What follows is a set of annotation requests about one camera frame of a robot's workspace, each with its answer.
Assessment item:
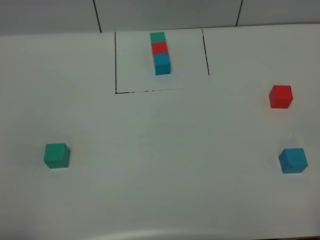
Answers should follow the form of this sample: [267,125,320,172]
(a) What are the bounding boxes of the blue template block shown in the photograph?
[153,52,171,76]

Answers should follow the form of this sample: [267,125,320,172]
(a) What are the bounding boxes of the red template block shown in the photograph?
[151,41,168,55]

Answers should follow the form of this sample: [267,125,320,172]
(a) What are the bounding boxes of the green template block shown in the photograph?
[150,32,166,44]

